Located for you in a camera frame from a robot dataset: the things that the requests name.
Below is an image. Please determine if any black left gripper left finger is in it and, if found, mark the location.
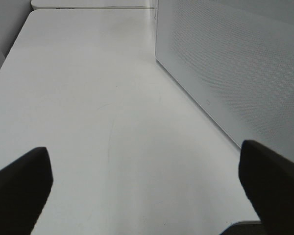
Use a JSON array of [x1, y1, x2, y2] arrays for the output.
[[0, 147, 53, 235]]

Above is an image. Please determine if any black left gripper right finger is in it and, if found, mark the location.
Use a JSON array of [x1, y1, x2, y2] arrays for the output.
[[238, 140, 294, 235]]

